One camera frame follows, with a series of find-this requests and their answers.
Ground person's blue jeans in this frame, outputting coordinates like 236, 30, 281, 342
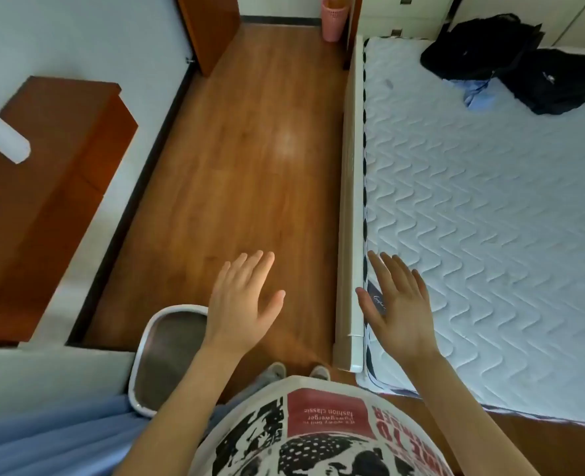
205, 379, 273, 434

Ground white quilted mattress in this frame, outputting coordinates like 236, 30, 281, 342
357, 36, 585, 428

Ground white wooden wardrobe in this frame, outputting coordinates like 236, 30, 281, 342
347, 0, 585, 50

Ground black backpack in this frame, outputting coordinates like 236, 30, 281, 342
498, 48, 585, 116

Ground blue curtain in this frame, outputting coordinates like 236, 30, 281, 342
0, 393, 150, 476

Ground black jacket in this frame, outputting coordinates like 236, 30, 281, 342
419, 13, 545, 81

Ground person's right hand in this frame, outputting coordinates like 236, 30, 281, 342
355, 250, 441, 365

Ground person's left forearm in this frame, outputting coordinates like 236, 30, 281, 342
113, 341, 246, 476

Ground person's left hand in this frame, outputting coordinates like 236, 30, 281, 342
204, 250, 287, 358

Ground white oval litter box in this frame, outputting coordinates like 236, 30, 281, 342
127, 304, 209, 418

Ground person's right forearm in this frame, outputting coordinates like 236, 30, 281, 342
404, 351, 541, 476

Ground pink plastic waste basket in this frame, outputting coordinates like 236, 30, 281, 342
320, 0, 351, 43

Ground white bed frame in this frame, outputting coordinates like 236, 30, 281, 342
333, 35, 368, 374

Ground grey cat litter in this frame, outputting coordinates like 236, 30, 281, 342
136, 311, 208, 411

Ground brown wooden wall shelf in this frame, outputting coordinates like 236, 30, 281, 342
0, 76, 138, 345

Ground white wardrobe sliding door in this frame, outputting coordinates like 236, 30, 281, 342
453, 0, 585, 49

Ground brown wooden door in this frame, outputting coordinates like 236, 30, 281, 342
175, 0, 242, 77

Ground light blue shirt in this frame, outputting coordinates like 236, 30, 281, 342
448, 77, 499, 112

